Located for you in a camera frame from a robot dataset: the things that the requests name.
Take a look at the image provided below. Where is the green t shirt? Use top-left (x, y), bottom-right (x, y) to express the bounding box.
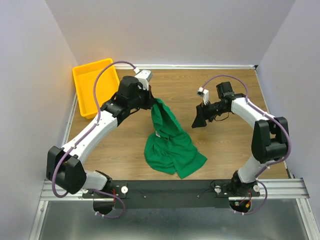
top-left (144, 98), bottom-right (208, 179)

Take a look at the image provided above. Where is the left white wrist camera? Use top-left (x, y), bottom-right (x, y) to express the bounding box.
top-left (134, 69), bottom-right (153, 90)

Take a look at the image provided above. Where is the yellow plastic tray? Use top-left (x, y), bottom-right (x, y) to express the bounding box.
top-left (72, 58), bottom-right (120, 119)

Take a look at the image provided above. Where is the aluminium right side rail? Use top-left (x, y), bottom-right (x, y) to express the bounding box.
top-left (254, 69), bottom-right (295, 179)

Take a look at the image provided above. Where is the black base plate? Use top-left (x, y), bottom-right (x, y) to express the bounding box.
top-left (82, 179), bottom-right (261, 213)

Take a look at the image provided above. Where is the aluminium rail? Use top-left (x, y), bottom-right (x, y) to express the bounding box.
top-left (59, 93), bottom-right (78, 147)
top-left (254, 69), bottom-right (295, 179)
top-left (39, 177), bottom-right (311, 201)

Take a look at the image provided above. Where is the aluminium front rail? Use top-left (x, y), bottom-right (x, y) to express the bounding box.
top-left (39, 177), bottom-right (311, 201)

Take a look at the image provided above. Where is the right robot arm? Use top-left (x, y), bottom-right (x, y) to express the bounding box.
top-left (191, 81), bottom-right (291, 196)

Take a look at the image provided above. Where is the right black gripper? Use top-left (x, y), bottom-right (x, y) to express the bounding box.
top-left (191, 99), bottom-right (228, 128)

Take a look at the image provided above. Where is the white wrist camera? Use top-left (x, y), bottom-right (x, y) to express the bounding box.
top-left (196, 87), bottom-right (210, 105)
top-left (134, 69), bottom-right (153, 90)

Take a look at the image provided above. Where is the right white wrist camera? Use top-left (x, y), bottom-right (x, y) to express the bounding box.
top-left (196, 87), bottom-right (210, 105)

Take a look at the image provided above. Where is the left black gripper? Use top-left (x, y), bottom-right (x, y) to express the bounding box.
top-left (129, 84), bottom-right (158, 111)

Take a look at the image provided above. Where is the aluminium left side rail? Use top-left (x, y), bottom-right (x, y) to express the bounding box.
top-left (59, 93), bottom-right (78, 147)

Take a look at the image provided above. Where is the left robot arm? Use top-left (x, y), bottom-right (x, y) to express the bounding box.
top-left (46, 70), bottom-right (155, 198)

